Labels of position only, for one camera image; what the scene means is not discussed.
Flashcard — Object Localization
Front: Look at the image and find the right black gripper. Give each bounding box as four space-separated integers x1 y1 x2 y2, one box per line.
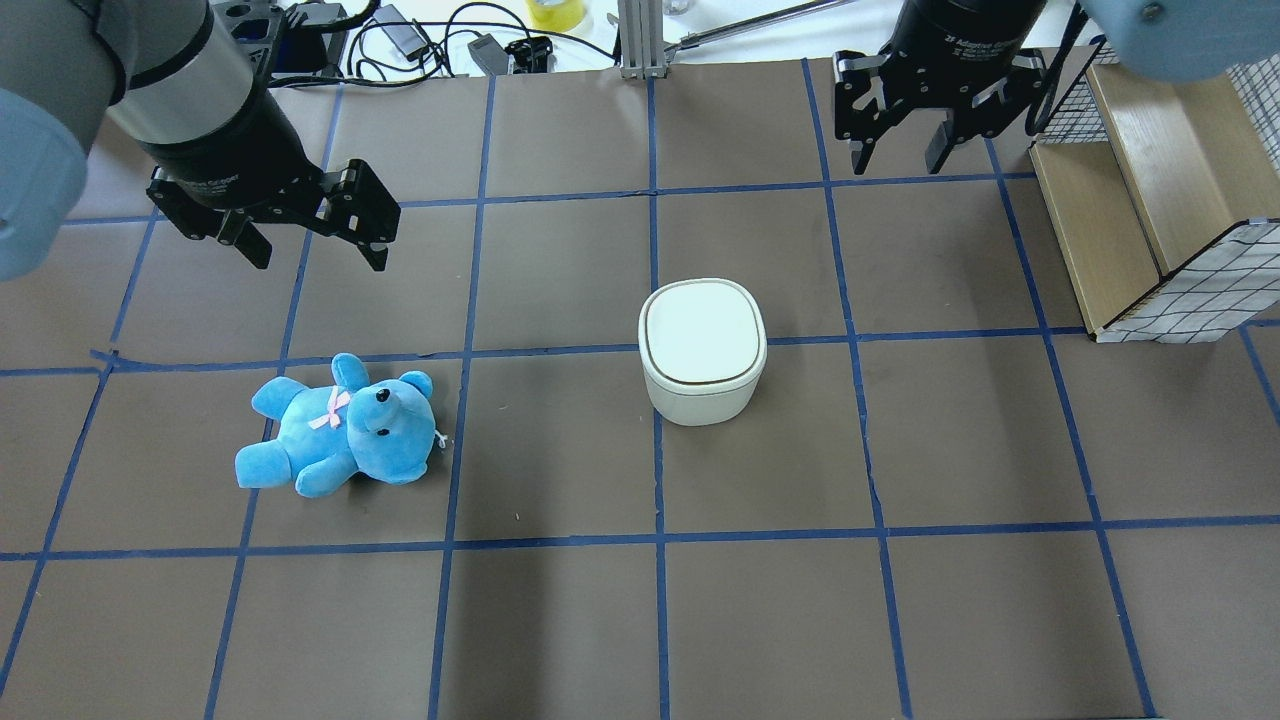
833 50 1048 177

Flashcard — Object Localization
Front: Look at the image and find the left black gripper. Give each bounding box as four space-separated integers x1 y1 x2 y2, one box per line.
147 158 401 272

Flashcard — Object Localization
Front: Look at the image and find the white trash can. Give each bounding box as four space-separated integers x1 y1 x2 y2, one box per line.
637 278 768 427

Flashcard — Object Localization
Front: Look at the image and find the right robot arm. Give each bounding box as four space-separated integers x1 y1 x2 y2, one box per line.
832 1 1279 176

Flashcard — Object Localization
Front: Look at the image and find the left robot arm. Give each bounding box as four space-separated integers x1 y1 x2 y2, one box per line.
1 1 401 281

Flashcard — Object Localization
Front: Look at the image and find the blue teddy bear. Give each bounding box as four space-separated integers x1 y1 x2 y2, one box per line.
234 354 449 498

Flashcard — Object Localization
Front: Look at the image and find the black power adapter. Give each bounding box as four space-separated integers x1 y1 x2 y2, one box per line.
372 3 430 61

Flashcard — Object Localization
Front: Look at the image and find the yellow tape roll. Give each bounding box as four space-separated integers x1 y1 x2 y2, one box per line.
525 0 588 33

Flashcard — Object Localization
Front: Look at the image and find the wooden wire shelf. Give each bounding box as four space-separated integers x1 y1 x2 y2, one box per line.
1029 38 1279 345

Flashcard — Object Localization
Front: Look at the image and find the aluminium frame post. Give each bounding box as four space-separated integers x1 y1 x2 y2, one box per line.
617 0 669 79

